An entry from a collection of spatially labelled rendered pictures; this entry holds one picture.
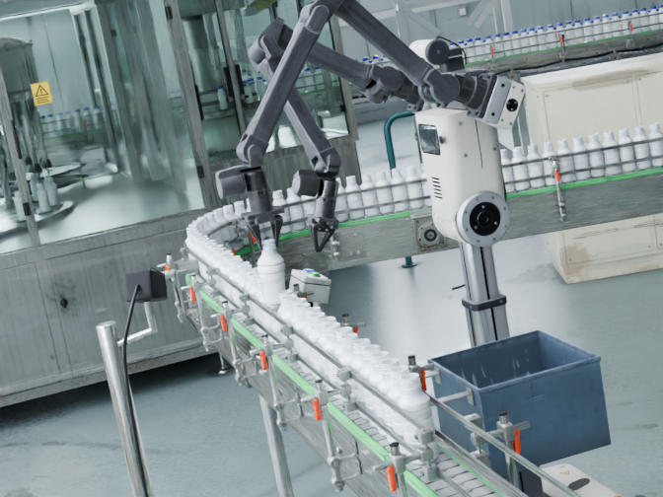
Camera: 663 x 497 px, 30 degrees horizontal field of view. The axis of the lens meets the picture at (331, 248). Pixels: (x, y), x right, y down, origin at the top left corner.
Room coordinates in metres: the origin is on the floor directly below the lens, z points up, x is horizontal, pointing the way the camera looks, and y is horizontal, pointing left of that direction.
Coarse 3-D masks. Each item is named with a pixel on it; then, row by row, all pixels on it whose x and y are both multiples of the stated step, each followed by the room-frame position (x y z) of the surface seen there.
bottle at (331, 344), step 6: (330, 324) 2.66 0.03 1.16; (336, 324) 2.65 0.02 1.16; (330, 330) 2.63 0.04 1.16; (330, 336) 2.63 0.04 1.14; (330, 342) 2.63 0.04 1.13; (336, 342) 2.62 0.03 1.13; (324, 348) 2.63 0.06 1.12; (330, 348) 2.62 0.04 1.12; (330, 354) 2.62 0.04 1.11; (330, 366) 2.62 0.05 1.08; (330, 372) 2.63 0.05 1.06; (336, 372) 2.62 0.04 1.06; (330, 378) 2.63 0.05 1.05; (336, 378) 2.62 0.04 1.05; (336, 384) 2.62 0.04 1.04; (336, 396) 2.62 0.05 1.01
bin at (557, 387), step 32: (480, 352) 3.00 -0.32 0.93; (512, 352) 3.02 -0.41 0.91; (544, 352) 3.02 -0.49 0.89; (576, 352) 2.85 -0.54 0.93; (448, 384) 2.85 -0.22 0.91; (480, 384) 2.99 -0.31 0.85; (512, 384) 2.68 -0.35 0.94; (544, 384) 2.71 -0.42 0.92; (576, 384) 2.73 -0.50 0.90; (448, 416) 2.89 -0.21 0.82; (480, 416) 2.68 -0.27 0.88; (512, 416) 2.68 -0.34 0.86; (544, 416) 2.70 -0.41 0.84; (576, 416) 2.73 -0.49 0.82; (480, 448) 2.71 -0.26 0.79; (544, 448) 2.70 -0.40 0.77; (576, 448) 2.72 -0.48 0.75
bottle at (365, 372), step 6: (366, 348) 2.43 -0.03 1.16; (372, 348) 2.43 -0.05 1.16; (378, 348) 2.41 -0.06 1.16; (366, 354) 2.40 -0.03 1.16; (366, 360) 2.40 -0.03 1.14; (366, 366) 2.40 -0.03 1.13; (360, 372) 2.41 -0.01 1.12; (366, 372) 2.39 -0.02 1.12; (366, 378) 2.39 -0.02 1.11; (366, 390) 2.40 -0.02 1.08; (366, 396) 2.40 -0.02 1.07; (366, 402) 2.40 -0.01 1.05; (372, 402) 2.39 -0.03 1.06; (372, 408) 2.39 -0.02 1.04; (372, 414) 2.39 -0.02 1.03; (372, 426) 2.41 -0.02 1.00
